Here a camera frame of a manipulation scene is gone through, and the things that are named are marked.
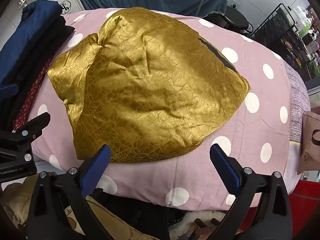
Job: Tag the tan cloth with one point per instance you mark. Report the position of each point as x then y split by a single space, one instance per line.
17 200

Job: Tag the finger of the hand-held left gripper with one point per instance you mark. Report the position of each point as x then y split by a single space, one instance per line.
8 90
35 125

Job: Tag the black folded garment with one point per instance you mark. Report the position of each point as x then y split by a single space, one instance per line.
35 62

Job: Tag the red box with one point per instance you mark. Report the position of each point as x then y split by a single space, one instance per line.
303 210

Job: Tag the brown paper bag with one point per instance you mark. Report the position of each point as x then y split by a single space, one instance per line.
311 140

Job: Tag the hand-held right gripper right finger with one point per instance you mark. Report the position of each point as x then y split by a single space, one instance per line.
226 170

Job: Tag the black round stool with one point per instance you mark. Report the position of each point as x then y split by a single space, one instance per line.
235 20

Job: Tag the red patterned cloth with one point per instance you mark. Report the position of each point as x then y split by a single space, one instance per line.
31 92

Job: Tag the navy blue folded garment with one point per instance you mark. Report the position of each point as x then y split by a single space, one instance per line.
25 37

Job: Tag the teal bed sheet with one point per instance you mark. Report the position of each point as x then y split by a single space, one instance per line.
155 1

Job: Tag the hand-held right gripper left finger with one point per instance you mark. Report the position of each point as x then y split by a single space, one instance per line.
101 163

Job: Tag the pink polka dot blanket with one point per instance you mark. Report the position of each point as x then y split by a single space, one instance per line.
262 100

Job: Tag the gold padded jacket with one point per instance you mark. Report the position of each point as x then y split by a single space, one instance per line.
150 85

